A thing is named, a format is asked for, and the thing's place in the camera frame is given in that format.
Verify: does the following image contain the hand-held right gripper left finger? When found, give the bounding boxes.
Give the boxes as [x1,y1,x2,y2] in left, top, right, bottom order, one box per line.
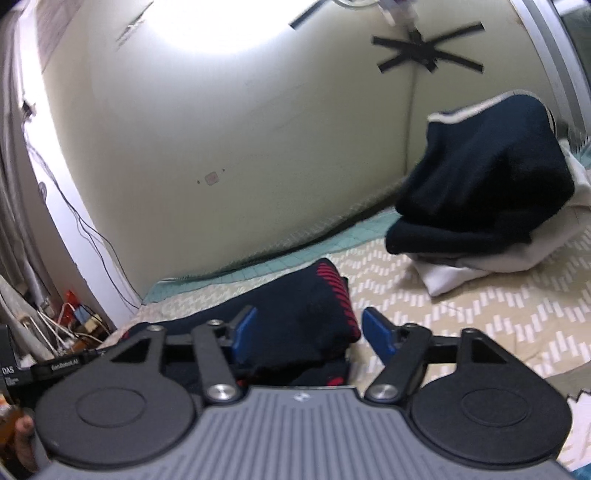
[107,305,259,403]

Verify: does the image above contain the white cable bundle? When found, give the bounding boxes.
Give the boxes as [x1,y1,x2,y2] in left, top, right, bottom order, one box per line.
[23,299,81,358]

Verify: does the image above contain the person's left hand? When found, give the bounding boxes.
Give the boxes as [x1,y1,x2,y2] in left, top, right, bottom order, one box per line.
[13,414,40,475]

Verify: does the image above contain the beige zigzag bed sheet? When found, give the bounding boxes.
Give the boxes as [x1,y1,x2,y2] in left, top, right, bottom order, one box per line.
[139,217,591,404]

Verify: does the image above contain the grey curtain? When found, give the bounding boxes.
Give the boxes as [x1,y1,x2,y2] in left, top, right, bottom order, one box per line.
[0,18,49,363]

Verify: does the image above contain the grey window frame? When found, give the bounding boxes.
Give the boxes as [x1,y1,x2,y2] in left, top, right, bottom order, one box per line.
[510,0,591,139]

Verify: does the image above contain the white cloth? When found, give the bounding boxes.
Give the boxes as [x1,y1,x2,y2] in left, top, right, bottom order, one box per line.
[413,108,591,297]

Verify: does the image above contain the teal quilted mat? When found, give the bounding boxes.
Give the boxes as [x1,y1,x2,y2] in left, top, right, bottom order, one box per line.
[142,205,403,303]

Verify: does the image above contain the navy sweater with white trim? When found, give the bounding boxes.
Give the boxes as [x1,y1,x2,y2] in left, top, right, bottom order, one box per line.
[385,91,575,258]

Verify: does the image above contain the black tape cross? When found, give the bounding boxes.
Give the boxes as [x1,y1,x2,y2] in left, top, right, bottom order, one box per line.
[372,21,486,75]

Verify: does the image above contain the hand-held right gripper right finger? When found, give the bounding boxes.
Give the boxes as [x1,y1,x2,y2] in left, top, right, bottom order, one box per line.
[361,307,505,403]

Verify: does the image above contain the black wall cables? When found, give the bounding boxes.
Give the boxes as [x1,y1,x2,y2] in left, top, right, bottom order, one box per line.
[21,99,141,311]

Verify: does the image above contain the navy red patterned knit garment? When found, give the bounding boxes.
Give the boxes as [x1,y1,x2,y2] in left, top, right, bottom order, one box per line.
[113,258,363,388]

